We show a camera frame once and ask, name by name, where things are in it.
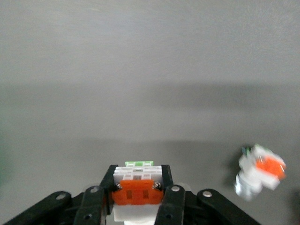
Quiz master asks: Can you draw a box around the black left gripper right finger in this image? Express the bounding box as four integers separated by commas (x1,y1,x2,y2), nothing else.
156,165,261,225

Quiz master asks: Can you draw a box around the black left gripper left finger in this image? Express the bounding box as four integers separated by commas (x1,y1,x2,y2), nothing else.
2,165,118,225

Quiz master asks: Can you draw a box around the green button white orange block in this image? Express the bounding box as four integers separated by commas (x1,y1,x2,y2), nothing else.
234,143,288,202
112,160,165,225

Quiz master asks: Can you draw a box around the dark grey table cloth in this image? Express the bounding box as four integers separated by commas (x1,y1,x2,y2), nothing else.
0,0,300,225

